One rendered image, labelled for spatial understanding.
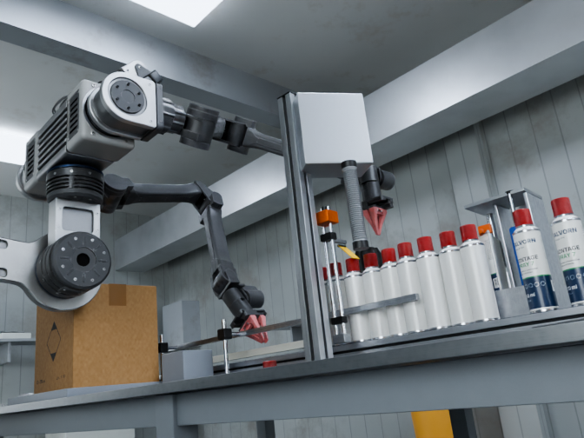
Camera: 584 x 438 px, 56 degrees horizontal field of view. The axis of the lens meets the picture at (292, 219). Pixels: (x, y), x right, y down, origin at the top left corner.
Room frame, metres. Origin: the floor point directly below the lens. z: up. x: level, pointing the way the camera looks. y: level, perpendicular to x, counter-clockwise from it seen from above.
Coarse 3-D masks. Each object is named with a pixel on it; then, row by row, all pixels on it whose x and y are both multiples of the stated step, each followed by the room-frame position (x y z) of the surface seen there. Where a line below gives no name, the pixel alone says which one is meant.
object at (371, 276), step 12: (372, 264) 1.29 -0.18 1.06; (372, 276) 1.28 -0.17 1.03; (372, 288) 1.28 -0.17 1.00; (372, 300) 1.28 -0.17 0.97; (372, 312) 1.28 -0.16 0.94; (384, 312) 1.28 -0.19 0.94; (372, 324) 1.29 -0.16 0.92; (384, 324) 1.28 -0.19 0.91; (372, 336) 1.29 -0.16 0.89; (384, 336) 1.28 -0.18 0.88
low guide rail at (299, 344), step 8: (280, 344) 1.56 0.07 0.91; (288, 344) 1.54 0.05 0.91; (296, 344) 1.52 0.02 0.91; (240, 352) 1.67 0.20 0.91; (248, 352) 1.65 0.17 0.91; (256, 352) 1.62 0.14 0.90; (264, 352) 1.60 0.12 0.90; (272, 352) 1.58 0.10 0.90; (216, 360) 1.74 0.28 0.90; (160, 368) 1.94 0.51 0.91
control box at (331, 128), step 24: (312, 96) 1.18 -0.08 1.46; (336, 96) 1.20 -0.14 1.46; (360, 96) 1.21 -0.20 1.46; (312, 120) 1.18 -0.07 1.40; (336, 120) 1.19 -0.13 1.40; (360, 120) 1.21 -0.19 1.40; (312, 144) 1.18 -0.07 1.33; (336, 144) 1.19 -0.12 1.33; (360, 144) 1.21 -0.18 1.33; (312, 168) 1.20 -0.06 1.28; (336, 168) 1.22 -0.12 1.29; (360, 168) 1.24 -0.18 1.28
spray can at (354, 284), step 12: (348, 264) 1.32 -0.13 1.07; (348, 276) 1.31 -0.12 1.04; (360, 276) 1.31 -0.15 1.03; (348, 288) 1.32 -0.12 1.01; (360, 288) 1.31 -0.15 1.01; (348, 300) 1.32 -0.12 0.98; (360, 300) 1.31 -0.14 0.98; (360, 312) 1.31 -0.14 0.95; (360, 324) 1.31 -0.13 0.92; (360, 336) 1.31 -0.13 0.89
